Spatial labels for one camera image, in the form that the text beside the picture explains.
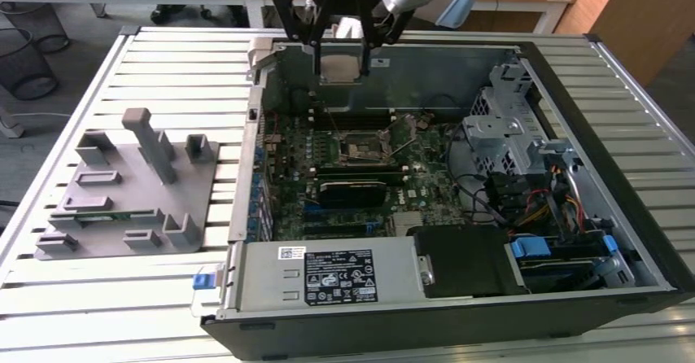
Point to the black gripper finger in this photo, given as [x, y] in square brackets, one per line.
[366, 62]
[285, 13]

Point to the silver CPU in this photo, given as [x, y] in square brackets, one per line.
[339, 68]

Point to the thin metal locking lever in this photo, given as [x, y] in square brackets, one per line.
[331, 119]

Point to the CPU socket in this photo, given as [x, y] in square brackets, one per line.
[361, 149]

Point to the grey case latch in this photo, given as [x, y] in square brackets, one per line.
[259, 51]

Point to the coin cell battery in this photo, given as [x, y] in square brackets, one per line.
[422, 122]

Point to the black office chair base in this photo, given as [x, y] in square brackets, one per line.
[161, 14]

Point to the silver metal drive cage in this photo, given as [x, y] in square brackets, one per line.
[492, 129]

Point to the small graphics card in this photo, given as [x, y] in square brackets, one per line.
[353, 196]

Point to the green motherboard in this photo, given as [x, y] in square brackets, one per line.
[440, 200]

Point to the blue expansion slot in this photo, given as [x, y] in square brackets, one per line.
[311, 207]

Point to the silver finned heatsink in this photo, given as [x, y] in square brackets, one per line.
[409, 221]

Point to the black expansion slot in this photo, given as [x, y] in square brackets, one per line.
[334, 229]

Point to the black plastic air shroud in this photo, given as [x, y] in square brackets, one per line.
[462, 257]

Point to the silver power supply unit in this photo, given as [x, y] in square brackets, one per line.
[261, 257]

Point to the wooden cabinet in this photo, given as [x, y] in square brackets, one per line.
[652, 21]

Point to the hard disk in blue carrier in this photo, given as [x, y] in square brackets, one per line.
[530, 249]

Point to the grey parts rack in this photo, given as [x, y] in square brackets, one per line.
[137, 216]

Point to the green RAM stick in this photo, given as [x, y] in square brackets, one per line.
[117, 215]

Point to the blue case latch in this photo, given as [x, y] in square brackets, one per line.
[203, 281]

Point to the black PC case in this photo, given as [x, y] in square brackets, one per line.
[381, 334]

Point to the grey plastic bracket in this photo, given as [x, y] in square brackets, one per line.
[554, 148]

